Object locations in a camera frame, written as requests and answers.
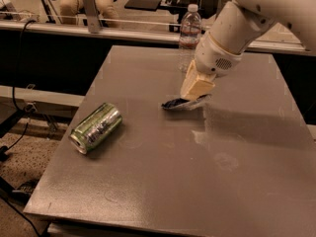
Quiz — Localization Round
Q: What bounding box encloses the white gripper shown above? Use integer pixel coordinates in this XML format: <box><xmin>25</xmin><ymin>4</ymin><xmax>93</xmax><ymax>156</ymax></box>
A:
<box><xmin>180</xmin><ymin>32</ymin><xmax>242</xmax><ymax>101</ymax></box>

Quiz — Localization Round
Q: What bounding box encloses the dark blue rxbar wrapper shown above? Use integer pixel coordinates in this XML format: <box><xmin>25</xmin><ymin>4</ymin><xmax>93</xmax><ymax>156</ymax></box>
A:
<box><xmin>161</xmin><ymin>94</ymin><xmax>211</xmax><ymax>111</ymax></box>

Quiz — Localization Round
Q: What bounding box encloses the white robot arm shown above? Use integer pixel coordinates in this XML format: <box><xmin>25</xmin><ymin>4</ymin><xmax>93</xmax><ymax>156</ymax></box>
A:
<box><xmin>180</xmin><ymin>0</ymin><xmax>316</xmax><ymax>101</ymax></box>

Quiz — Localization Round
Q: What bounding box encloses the green soda can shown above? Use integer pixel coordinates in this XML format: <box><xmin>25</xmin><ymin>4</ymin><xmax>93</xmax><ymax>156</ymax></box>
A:
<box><xmin>69</xmin><ymin>103</ymin><xmax>122</xmax><ymax>155</ymax></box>

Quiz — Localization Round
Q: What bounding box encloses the clear plastic water bottle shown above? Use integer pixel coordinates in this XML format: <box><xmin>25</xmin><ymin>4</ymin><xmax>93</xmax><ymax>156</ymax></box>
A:
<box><xmin>178</xmin><ymin>3</ymin><xmax>202</xmax><ymax>73</ymax></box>

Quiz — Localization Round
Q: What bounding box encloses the person in beige trousers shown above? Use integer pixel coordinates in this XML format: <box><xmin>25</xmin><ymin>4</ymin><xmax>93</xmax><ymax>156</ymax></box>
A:
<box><xmin>60</xmin><ymin>0</ymin><xmax>120</xmax><ymax>28</ymax></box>

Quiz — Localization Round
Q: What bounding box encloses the left metal bracket post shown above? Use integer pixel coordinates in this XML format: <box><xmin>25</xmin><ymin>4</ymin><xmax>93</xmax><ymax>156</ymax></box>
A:
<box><xmin>82</xmin><ymin>0</ymin><xmax>102</xmax><ymax>34</ymax></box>

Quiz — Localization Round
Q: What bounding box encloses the grey metal rail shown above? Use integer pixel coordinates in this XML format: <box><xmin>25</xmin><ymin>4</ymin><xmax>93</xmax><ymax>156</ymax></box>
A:
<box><xmin>0</xmin><ymin>19</ymin><xmax>310</xmax><ymax>56</ymax></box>

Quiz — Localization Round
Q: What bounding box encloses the black cable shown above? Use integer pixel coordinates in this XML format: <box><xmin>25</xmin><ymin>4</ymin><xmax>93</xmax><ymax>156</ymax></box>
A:
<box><xmin>0</xmin><ymin>19</ymin><xmax>37</xmax><ymax>163</ymax></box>

